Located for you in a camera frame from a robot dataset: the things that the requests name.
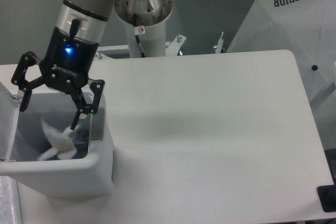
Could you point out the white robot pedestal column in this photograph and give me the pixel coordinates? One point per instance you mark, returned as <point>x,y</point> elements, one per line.
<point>145,25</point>

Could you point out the white paper wrapper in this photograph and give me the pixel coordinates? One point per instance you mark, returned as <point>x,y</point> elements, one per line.
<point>62,146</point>

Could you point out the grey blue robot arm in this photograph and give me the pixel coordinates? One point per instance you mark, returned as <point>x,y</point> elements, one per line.
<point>84,19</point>

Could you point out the black device at edge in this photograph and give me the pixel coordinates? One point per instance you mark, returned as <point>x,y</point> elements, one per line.
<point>327,197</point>

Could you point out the white Superior umbrella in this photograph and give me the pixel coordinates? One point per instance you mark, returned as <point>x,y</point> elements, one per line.
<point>304,27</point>

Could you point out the white plastic trash can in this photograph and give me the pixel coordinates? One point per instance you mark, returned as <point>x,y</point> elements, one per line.
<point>41,151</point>

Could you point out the crushed clear plastic bottle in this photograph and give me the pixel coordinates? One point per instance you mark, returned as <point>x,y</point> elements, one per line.
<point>81,142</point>

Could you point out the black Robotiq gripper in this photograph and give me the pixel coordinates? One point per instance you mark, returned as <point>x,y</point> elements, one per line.
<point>67,64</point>

